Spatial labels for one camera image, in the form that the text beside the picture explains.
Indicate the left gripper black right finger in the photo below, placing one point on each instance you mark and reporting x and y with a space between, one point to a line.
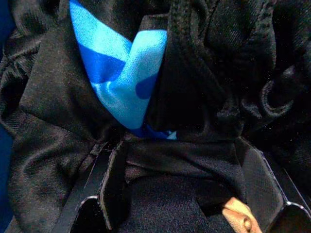
264 189

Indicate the blue laundry basket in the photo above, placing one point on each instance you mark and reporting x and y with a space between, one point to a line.
5 165

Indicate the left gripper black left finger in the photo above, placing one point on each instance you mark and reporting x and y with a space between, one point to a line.
92 189

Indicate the black garment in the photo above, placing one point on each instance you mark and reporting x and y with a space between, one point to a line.
209 72

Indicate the blue patterned cloth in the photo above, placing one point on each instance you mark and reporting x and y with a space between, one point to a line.
116 80

